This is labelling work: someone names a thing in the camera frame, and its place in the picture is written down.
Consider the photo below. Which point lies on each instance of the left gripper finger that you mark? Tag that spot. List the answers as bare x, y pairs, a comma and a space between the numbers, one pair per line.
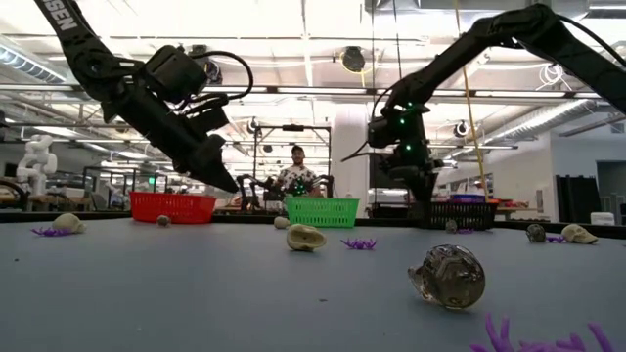
222, 178

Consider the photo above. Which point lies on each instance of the cream plastic skull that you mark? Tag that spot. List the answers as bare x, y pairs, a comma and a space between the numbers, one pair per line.
68, 222
281, 223
305, 238
578, 233

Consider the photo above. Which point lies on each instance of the purple plastic spider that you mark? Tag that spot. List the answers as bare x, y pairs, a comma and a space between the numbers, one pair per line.
555, 239
464, 231
49, 232
496, 337
359, 244

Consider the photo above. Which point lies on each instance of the translucent smoky plastic skull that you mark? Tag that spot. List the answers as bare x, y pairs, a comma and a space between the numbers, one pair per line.
163, 221
451, 226
535, 233
450, 278

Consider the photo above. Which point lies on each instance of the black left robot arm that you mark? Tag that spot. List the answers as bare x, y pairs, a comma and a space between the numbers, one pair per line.
73, 29

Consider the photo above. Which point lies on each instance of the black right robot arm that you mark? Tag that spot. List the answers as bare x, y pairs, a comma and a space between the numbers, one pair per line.
538, 34

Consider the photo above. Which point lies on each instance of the black monitor screen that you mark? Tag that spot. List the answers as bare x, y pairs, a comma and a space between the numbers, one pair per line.
377, 178

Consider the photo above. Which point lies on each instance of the black plastic basket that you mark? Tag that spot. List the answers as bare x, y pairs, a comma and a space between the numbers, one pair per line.
464, 217

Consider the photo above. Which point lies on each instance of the red plastic basket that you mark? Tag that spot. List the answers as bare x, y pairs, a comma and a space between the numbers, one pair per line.
171, 207

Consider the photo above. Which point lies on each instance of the person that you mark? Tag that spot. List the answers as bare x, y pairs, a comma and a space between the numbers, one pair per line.
297, 176

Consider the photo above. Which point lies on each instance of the green plastic basket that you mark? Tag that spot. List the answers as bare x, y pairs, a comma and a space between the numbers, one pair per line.
323, 211

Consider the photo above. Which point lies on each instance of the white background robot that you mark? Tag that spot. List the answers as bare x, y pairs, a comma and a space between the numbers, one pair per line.
36, 161

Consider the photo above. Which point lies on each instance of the white container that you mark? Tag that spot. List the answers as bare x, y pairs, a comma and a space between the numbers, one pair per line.
602, 218

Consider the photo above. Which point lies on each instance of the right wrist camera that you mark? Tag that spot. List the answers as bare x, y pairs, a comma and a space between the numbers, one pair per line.
389, 172

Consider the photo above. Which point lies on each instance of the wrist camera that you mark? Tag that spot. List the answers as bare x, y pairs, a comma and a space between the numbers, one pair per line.
389, 172
210, 119

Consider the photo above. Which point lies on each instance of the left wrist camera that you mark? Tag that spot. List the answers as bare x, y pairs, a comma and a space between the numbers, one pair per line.
210, 119

